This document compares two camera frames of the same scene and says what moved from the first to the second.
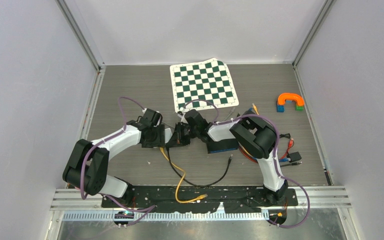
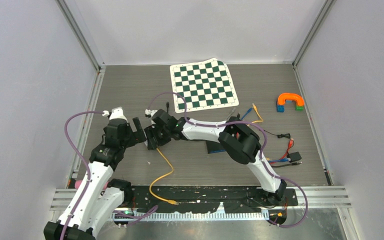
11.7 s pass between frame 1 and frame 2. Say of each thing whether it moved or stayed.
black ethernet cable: stayed
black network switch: stayed
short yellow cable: moved
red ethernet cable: stayed
